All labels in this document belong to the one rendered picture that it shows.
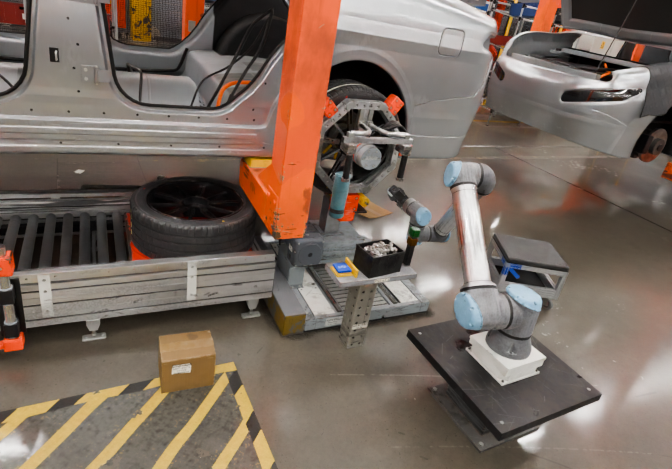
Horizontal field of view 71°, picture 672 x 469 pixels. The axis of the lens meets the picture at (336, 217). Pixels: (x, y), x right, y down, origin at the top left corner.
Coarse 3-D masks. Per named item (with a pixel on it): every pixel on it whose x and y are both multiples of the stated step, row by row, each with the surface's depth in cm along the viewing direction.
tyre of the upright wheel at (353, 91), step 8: (336, 80) 273; (344, 80) 273; (352, 80) 277; (328, 88) 264; (336, 88) 261; (344, 88) 259; (352, 88) 260; (360, 88) 261; (368, 88) 264; (328, 96) 257; (336, 96) 257; (344, 96) 259; (352, 96) 261; (360, 96) 263; (368, 96) 265; (376, 96) 267; (384, 96) 270; (336, 104) 259; (384, 160) 290; (320, 184) 279; (328, 192) 284
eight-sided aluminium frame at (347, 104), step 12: (348, 108) 254; (360, 108) 257; (372, 108) 260; (384, 108) 263; (324, 120) 256; (336, 120) 254; (324, 132) 254; (396, 156) 282; (384, 168) 284; (324, 180) 269; (372, 180) 283; (348, 192) 279; (360, 192) 283
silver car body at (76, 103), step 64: (64, 0) 196; (256, 0) 387; (384, 0) 251; (448, 0) 271; (0, 64) 268; (64, 64) 206; (128, 64) 302; (192, 64) 364; (256, 64) 350; (384, 64) 267; (448, 64) 285; (0, 128) 205; (64, 128) 215; (128, 128) 227; (192, 128) 239; (256, 128) 253; (448, 128) 307
